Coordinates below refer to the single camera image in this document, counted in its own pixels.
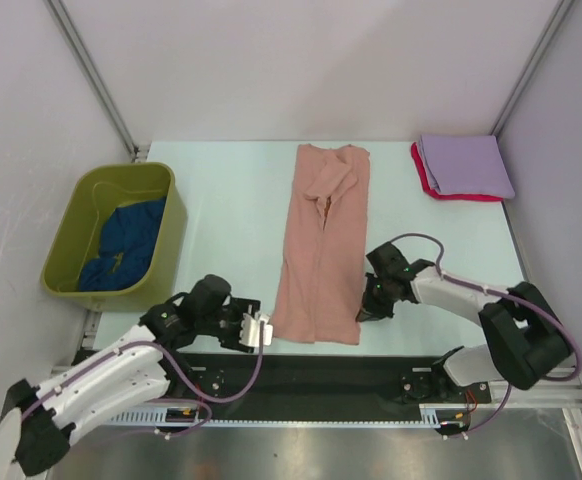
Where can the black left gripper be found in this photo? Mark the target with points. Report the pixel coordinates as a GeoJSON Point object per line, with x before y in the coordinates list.
{"type": "Point", "coordinates": [240, 306]}

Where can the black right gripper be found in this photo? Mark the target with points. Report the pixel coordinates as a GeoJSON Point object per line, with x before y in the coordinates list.
{"type": "Point", "coordinates": [369, 305]}

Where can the pink printed t shirt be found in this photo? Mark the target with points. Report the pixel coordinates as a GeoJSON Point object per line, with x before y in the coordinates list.
{"type": "Point", "coordinates": [323, 269]}

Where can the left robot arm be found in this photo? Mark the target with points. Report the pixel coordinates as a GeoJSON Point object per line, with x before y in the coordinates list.
{"type": "Point", "coordinates": [141, 366]}

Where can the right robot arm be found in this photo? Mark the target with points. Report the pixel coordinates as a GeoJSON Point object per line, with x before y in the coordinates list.
{"type": "Point", "coordinates": [524, 341]}

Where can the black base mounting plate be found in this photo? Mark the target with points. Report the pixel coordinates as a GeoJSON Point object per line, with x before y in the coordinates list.
{"type": "Point", "coordinates": [410, 378]}

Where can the blue t shirt in bin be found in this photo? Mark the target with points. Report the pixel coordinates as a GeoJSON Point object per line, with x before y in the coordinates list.
{"type": "Point", "coordinates": [126, 247]}

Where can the olive green plastic bin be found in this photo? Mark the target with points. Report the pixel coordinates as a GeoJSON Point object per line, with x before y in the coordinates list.
{"type": "Point", "coordinates": [95, 197]}

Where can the folded red t shirt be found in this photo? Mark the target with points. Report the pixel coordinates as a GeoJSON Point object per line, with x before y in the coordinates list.
{"type": "Point", "coordinates": [430, 191]}

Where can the folded purple t shirt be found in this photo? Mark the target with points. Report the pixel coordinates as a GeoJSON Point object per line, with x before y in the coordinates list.
{"type": "Point", "coordinates": [465, 165]}

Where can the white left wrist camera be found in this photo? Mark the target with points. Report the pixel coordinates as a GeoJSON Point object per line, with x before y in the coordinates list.
{"type": "Point", "coordinates": [256, 330]}

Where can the white slotted cable duct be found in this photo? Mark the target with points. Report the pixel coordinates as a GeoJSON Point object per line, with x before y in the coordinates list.
{"type": "Point", "coordinates": [162, 415]}

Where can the aluminium frame post left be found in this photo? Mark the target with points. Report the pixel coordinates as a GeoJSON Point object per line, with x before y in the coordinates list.
{"type": "Point", "coordinates": [78, 48]}

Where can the aluminium frame post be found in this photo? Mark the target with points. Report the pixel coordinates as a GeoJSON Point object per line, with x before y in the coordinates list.
{"type": "Point", "coordinates": [78, 48]}
{"type": "Point", "coordinates": [547, 37]}

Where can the aluminium frame post right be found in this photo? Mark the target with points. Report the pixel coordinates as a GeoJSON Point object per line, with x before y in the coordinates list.
{"type": "Point", "coordinates": [547, 37]}

